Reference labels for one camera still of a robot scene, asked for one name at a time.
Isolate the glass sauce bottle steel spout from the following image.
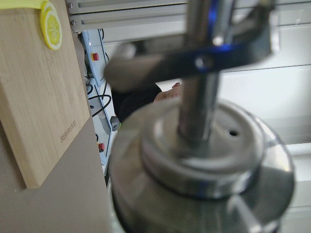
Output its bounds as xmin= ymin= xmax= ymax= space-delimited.
xmin=104 ymin=0 xmax=296 ymax=233

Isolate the teach pendant with red button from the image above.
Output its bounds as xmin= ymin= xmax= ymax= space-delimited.
xmin=82 ymin=29 xmax=109 ymax=88

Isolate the bamboo cutting board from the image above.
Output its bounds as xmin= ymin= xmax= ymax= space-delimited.
xmin=0 ymin=0 xmax=90 ymax=189

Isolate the lemon slice beside knife tip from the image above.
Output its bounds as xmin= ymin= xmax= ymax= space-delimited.
xmin=40 ymin=0 xmax=63 ymax=50

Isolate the yellow plastic knife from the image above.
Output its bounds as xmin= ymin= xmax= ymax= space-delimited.
xmin=0 ymin=0 xmax=42 ymax=10

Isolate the aluminium camera post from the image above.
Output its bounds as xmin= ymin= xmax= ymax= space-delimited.
xmin=65 ymin=0 xmax=311 ymax=32

